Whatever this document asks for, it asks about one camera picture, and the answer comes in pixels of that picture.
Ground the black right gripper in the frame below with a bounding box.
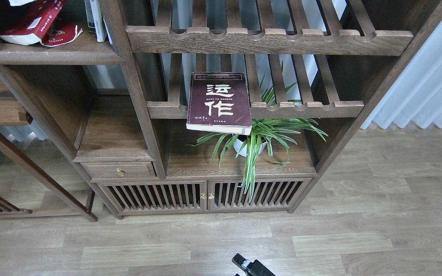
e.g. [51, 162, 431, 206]
[232, 253, 275, 276]

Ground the dark brown book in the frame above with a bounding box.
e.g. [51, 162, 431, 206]
[186, 72, 252, 136]

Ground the red book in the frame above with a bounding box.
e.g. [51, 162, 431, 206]
[0, 0, 82, 47]

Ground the white book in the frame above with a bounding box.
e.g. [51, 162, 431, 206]
[90, 0, 107, 42]
[8, 0, 36, 7]

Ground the white plant pot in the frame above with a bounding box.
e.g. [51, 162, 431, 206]
[233, 135, 267, 157]

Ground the green spider plant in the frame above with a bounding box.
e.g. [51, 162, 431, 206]
[189, 61, 328, 202]

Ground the brass drawer knob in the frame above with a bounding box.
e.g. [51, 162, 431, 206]
[116, 168, 125, 177]

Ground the dark wooden bookshelf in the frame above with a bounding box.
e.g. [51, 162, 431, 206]
[0, 0, 442, 218]

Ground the white curtain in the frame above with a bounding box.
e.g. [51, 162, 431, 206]
[361, 21, 442, 129]

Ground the white upright book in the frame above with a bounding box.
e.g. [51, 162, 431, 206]
[90, 0, 107, 42]

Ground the grey upright book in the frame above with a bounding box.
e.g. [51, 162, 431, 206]
[84, 0, 96, 33]

